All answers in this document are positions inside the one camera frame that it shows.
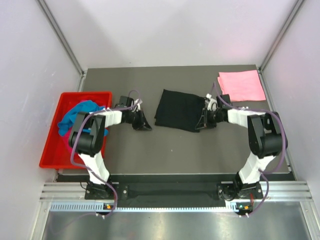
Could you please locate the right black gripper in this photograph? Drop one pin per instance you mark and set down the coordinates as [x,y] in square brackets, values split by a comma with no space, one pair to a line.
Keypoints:
[205,114]

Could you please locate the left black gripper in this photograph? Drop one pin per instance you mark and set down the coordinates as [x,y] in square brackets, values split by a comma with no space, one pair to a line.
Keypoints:
[142,124]

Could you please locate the black t shirt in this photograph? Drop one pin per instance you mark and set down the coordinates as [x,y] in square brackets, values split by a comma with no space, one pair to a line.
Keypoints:
[179,110]

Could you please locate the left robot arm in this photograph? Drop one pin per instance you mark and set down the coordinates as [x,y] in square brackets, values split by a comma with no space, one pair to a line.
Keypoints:
[87,135]

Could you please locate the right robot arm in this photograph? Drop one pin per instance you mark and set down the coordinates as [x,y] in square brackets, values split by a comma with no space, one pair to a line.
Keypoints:
[266,135]

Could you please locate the pink folded t shirt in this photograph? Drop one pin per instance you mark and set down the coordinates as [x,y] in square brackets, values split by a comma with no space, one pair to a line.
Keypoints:
[241,86]

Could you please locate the blue t shirt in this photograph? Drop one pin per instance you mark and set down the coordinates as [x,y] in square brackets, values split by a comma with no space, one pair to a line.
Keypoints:
[69,118]

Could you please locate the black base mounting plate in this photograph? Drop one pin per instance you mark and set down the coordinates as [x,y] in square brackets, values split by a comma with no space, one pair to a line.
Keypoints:
[214,190]

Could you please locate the magenta t shirt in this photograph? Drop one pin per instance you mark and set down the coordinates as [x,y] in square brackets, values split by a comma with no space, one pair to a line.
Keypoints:
[65,140]

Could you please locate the red plastic bin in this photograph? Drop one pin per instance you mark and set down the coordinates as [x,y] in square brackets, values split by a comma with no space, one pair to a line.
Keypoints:
[55,155]

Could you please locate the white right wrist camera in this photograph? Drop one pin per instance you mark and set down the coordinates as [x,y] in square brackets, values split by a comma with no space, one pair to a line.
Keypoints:
[211,104]

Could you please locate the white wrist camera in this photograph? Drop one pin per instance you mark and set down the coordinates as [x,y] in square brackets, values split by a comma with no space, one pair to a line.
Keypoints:
[211,104]
[137,105]

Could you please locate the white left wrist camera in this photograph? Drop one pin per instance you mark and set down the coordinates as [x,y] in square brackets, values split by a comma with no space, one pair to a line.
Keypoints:
[137,105]

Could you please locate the grey slotted cable duct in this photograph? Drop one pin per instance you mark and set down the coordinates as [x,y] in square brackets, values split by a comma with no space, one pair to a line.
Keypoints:
[102,207]

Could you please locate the right aluminium frame post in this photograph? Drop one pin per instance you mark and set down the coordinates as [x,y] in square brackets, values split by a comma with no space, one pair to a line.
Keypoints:
[294,11]

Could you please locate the aluminium frame post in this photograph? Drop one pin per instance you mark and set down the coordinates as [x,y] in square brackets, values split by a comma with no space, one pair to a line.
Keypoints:
[59,34]
[294,11]

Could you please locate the aluminium front rail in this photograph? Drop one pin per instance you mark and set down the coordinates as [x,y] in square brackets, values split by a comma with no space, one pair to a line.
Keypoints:
[275,191]

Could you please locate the left aluminium frame post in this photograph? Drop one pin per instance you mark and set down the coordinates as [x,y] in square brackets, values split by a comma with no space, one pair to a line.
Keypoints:
[59,34]

